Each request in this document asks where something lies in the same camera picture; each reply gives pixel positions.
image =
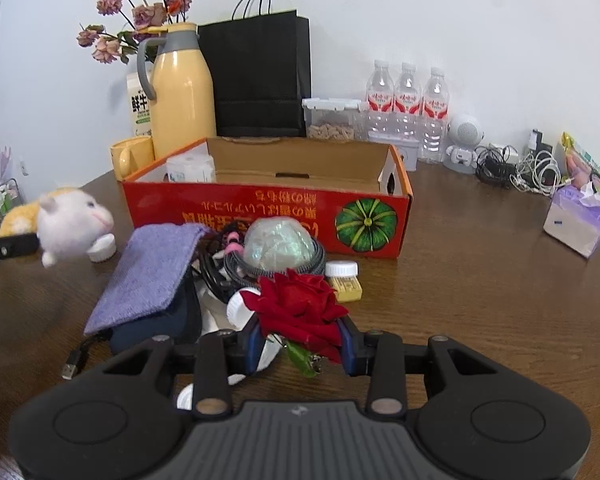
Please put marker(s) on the purple knit pouch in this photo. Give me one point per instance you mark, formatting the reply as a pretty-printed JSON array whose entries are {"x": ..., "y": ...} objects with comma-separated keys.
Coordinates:
[{"x": 148, "y": 274}]

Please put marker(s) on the iridescent plastic ball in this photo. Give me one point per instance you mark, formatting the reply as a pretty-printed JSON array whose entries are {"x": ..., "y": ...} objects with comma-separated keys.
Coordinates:
[{"x": 278, "y": 243}]

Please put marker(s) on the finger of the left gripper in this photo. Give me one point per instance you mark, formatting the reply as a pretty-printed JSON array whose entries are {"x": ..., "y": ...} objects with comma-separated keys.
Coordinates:
[{"x": 18, "y": 246}]

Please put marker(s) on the dried pink flower bouquet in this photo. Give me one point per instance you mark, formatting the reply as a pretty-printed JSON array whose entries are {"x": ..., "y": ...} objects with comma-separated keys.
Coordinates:
[{"x": 108, "y": 45}]

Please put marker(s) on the yellow mug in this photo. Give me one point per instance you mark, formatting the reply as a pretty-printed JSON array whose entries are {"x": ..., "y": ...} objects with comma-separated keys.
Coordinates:
[{"x": 130, "y": 155}]

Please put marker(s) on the white bottle cap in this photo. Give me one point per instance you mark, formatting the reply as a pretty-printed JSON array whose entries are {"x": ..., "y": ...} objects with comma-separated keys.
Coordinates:
[{"x": 104, "y": 248}]

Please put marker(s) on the left water bottle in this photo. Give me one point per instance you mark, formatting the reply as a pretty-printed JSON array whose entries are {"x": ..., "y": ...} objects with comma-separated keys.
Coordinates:
[{"x": 379, "y": 98}]

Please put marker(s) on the yellow thermos jug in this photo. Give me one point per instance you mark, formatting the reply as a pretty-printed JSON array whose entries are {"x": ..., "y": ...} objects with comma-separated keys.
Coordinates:
[{"x": 177, "y": 82}]

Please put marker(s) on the right water bottle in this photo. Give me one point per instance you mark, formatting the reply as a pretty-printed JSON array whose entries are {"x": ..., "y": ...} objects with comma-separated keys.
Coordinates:
[{"x": 435, "y": 109}]

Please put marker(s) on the red fabric rose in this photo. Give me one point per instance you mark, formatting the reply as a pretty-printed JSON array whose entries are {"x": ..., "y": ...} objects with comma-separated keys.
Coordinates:
[{"x": 300, "y": 312}]

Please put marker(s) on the white robot toy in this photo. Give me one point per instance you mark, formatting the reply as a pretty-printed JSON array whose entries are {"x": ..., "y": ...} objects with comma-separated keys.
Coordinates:
[{"x": 464, "y": 136}]

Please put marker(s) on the red cardboard box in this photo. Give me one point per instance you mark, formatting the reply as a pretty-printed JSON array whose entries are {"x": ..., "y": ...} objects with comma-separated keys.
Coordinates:
[{"x": 353, "y": 197}]

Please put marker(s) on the white milk carton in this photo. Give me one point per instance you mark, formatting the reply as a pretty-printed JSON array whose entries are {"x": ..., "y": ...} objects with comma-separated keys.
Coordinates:
[{"x": 138, "y": 106}]

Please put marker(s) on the snack packet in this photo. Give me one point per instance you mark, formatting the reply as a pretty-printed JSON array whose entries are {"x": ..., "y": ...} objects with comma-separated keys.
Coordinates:
[{"x": 580, "y": 164}]

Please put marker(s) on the clear food storage container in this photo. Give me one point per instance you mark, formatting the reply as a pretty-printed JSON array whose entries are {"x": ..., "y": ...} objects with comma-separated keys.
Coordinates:
[{"x": 333, "y": 119}]

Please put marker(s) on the white tin box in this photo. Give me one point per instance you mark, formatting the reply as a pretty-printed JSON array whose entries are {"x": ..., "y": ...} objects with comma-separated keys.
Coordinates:
[{"x": 409, "y": 151}]

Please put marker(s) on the black paper bag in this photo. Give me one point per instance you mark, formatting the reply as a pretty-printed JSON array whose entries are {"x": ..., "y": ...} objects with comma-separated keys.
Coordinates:
[{"x": 261, "y": 73}]

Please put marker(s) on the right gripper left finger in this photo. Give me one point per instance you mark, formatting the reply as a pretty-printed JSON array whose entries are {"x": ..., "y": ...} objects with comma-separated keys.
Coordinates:
[{"x": 218, "y": 356}]

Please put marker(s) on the white jar lid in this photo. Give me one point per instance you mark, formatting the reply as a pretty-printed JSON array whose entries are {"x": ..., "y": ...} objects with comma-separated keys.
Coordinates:
[{"x": 237, "y": 313}]

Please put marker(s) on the dark blue zip case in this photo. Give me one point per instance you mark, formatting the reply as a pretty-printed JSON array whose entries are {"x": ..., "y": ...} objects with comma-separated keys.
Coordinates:
[{"x": 181, "y": 321}]

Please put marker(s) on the white small bottle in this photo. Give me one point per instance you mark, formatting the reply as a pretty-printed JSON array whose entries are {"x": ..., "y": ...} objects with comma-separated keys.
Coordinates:
[{"x": 341, "y": 269}]

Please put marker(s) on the white cotton swab box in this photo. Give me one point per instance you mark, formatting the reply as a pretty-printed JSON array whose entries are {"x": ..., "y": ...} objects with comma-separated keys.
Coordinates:
[{"x": 191, "y": 168}]

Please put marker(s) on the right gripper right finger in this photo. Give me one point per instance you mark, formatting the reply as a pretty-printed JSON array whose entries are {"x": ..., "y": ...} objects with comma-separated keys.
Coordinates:
[{"x": 379, "y": 356}]

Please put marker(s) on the small yellow eraser box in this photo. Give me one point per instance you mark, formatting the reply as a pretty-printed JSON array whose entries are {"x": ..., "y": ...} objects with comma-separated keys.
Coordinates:
[{"x": 346, "y": 289}]

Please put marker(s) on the purple tissue pack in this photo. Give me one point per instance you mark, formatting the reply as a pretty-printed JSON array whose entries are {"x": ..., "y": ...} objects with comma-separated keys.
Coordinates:
[{"x": 574, "y": 219}]

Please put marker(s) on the water bottle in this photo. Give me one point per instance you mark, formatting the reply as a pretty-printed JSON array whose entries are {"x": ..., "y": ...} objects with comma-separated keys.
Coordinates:
[
  {"x": 407, "y": 101},
  {"x": 379, "y": 98},
  {"x": 435, "y": 109}
]

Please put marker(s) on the yellow white plush toy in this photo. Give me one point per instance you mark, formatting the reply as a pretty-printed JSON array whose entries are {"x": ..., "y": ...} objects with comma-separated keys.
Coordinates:
[{"x": 67, "y": 223}]

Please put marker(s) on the middle water bottle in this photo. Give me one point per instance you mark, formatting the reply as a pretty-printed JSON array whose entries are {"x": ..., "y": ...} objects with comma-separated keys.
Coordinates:
[{"x": 407, "y": 101}]

